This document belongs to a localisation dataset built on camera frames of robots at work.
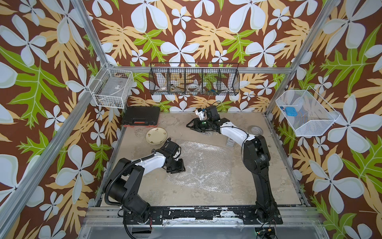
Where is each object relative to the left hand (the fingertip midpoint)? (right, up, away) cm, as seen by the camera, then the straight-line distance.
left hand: (184, 168), depth 90 cm
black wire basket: (+5, +58, +8) cm, 59 cm away
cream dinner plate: (-21, +19, +16) cm, 33 cm away
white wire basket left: (-43, +50, -3) cm, 66 cm away
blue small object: (+63, +35, -4) cm, 72 cm away
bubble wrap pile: (+15, +1, +1) cm, 15 cm away
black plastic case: (-37, +34, +27) cm, 58 cm away
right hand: (+2, +26, +3) cm, 27 cm away
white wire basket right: (+69, +32, -13) cm, 77 cm away
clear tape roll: (+52, +23, +17) cm, 59 cm away
